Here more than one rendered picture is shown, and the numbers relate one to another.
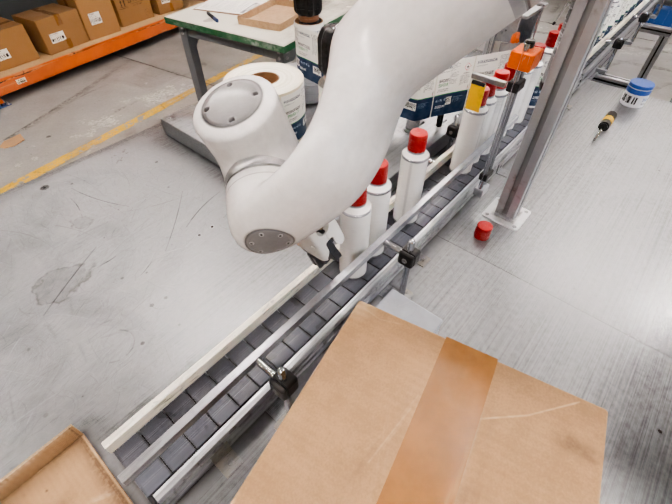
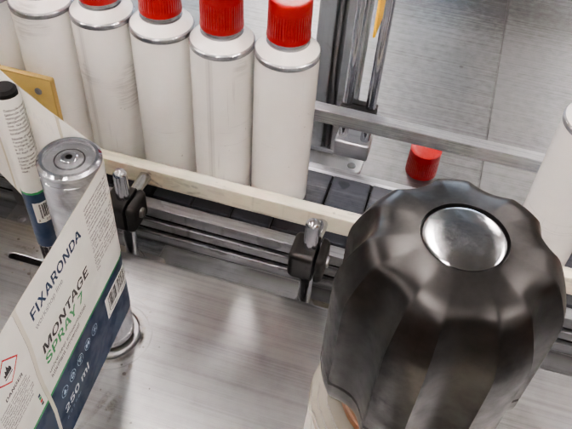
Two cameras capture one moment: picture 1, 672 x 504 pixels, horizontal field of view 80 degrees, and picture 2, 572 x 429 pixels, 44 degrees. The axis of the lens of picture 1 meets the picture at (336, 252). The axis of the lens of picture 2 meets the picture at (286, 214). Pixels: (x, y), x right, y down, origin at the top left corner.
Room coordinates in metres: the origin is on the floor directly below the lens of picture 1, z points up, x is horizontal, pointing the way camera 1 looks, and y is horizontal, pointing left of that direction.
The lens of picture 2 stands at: (1.02, 0.11, 1.35)
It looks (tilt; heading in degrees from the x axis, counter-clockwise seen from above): 47 degrees down; 243
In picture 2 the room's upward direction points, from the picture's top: 5 degrees clockwise
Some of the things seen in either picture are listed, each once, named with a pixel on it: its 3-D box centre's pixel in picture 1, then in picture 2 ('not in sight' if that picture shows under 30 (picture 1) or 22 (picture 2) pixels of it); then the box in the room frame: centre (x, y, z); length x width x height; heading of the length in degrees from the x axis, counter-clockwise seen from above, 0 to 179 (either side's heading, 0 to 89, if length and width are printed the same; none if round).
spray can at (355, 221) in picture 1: (354, 231); not in sight; (0.49, -0.03, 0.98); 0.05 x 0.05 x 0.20
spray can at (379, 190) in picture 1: (374, 210); not in sight; (0.55, -0.07, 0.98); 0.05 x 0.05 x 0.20
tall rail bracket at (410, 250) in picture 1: (395, 266); not in sight; (0.47, -0.11, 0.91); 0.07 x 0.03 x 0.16; 50
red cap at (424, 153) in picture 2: (483, 230); (423, 158); (0.64, -0.33, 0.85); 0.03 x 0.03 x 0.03
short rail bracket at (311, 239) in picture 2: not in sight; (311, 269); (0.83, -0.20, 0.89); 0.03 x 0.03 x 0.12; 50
